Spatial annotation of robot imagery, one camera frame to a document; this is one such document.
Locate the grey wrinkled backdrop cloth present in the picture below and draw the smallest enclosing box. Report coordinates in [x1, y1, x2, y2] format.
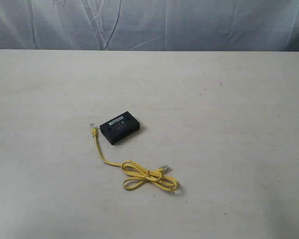
[0, 0, 299, 51]

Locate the black rectangular adapter box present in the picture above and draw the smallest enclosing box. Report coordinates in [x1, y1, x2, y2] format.
[99, 111, 140, 145]

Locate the yellow ethernet cable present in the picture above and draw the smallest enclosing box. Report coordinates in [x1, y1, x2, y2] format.
[89, 122, 179, 193]

